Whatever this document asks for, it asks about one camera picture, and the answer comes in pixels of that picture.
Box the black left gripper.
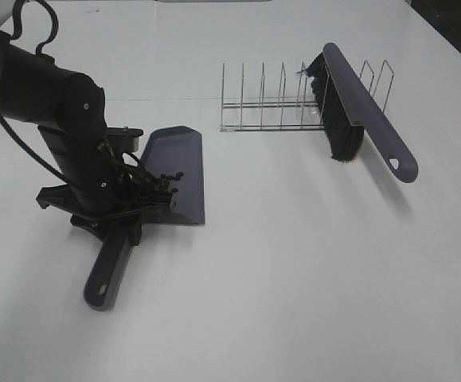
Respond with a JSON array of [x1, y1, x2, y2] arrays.
[[36, 185, 174, 245]]

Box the pile of coffee beans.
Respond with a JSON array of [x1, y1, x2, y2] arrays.
[[150, 171, 185, 198]]

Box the purple plastic dustpan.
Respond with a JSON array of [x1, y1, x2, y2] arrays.
[[84, 126, 205, 311]]

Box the purple brush black bristles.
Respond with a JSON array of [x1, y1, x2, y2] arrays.
[[303, 42, 419, 183]]

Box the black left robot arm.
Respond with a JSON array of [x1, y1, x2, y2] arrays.
[[0, 31, 173, 236]]

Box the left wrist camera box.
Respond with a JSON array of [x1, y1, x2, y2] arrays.
[[107, 127, 143, 153]]

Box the metal wire dish rack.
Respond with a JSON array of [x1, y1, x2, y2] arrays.
[[217, 59, 395, 134]]

